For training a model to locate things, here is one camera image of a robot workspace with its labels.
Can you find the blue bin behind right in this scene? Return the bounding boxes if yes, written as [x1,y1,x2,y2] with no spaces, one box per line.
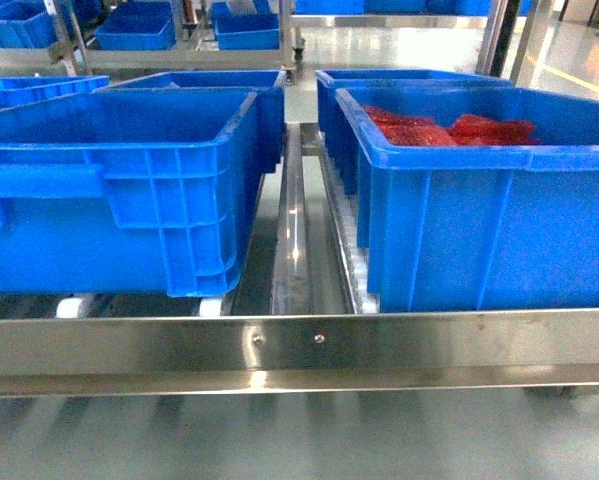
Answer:
[314,68,514,197]

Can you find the empty blue bin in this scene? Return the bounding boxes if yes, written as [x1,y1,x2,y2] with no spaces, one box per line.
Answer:
[0,90,260,298]

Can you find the blue bin with red bags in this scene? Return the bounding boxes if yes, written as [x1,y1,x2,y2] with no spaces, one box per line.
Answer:
[336,86,599,312]

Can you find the blue bin behind left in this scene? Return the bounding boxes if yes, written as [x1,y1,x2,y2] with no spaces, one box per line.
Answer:
[92,69,287,176]

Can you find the red mesh bags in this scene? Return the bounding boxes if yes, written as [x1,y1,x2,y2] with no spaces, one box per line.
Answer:
[363,105,540,147]

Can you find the steel shelf rack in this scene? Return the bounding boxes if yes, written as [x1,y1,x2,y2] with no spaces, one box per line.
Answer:
[0,0,599,401]

